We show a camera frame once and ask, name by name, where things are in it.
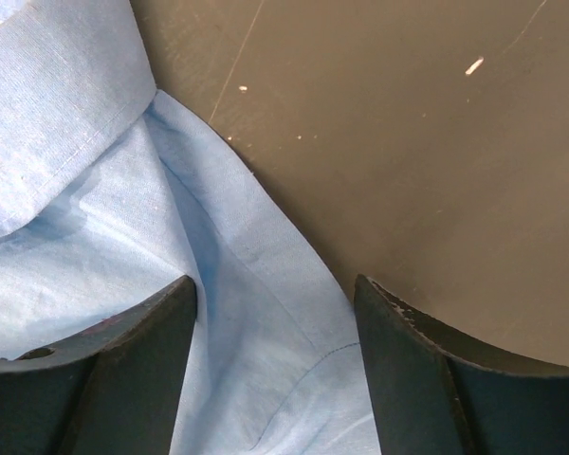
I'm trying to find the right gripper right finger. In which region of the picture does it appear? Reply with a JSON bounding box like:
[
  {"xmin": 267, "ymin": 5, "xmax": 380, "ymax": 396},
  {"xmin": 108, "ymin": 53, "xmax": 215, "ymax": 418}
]
[{"xmin": 354, "ymin": 275, "xmax": 569, "ymax": 454}]

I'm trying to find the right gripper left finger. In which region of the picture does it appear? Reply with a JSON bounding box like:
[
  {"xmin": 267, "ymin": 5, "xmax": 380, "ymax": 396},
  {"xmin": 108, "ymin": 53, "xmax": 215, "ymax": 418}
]
[{"xmin": 0, "ymin": 277, "xmax": 195, "ymax": 454}]

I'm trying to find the light blue shirt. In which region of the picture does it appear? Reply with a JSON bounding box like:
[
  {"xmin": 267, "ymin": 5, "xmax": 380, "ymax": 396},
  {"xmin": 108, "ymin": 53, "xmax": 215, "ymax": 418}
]
[{"xmin": 0, "ymin": 1, "xmax": 379, "ymax": 454}]

